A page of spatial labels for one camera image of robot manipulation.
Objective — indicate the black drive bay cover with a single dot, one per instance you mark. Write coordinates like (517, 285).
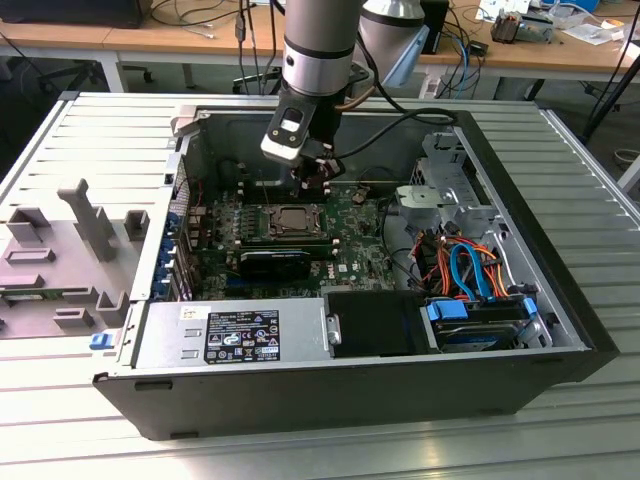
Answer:
(375, 325)

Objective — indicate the RAM slot with white clips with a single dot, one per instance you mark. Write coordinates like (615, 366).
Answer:
(280, 194)
(280, 183)
(325, 252)
(290, 242)

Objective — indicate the CPU socket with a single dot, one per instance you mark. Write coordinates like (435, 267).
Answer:
(296, 236)

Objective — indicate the long wooden desk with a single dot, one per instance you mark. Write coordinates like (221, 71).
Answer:
(75, 37)

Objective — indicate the blue card clip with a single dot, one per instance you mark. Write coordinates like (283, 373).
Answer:
(164, 266)
(173, 220)
(161, 290)
(167, 245)

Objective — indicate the silver power supply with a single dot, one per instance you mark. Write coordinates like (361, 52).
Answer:
(160, 340)

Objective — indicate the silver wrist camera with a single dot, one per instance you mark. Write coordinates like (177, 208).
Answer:
(282, 150)

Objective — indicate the green motherboard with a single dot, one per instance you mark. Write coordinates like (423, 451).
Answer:
(360, 250)

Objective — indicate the black PC case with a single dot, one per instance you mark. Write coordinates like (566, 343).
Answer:
(350, 400)

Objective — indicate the silver drive cage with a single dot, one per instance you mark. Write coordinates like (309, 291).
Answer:
(435, 145)

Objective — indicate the clear plastic bag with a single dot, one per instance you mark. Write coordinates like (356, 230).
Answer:
(595, 30)

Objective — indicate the silver CPU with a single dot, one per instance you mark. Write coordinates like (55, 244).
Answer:
(294, 219)

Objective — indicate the tall black box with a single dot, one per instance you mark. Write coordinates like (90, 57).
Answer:
(435, 25)

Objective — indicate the black flat monitor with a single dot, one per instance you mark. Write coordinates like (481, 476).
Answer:
(70, 12)

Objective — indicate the white power strip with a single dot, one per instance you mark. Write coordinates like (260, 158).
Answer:
(429, 87)

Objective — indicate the black office chair base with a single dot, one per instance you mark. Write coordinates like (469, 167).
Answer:
(250, 80)

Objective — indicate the silver port block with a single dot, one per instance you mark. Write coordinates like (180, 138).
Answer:
(194, 237)
(196, 215)

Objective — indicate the grey parts rack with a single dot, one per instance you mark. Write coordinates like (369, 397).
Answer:
(65, 235)

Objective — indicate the blue plastic latch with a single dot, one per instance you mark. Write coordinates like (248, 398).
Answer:
(101, 341)

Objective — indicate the black graphics card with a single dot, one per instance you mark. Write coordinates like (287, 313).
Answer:
(275, 267)

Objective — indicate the hard disk with blue carrier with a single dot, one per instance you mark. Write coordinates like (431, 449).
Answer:
(475, 335)

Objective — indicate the black tripod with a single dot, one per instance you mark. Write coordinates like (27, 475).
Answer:
(607, 102)

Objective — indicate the green RAM stick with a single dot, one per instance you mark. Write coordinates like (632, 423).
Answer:
(25, 299)

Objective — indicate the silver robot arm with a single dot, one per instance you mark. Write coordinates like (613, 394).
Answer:
(320, 30)

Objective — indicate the small black box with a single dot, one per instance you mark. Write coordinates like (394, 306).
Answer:
(477, 48)

